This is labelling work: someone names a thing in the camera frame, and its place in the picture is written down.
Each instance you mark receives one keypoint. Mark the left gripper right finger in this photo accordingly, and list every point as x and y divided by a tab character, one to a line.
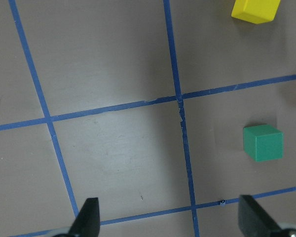
254	221

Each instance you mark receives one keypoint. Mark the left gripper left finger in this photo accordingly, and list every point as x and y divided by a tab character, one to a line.
87	223

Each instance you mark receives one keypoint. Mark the green wooden block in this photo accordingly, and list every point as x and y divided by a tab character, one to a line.
263	142

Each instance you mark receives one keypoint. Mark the yellow wooden block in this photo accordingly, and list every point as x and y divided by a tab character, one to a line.
255	11

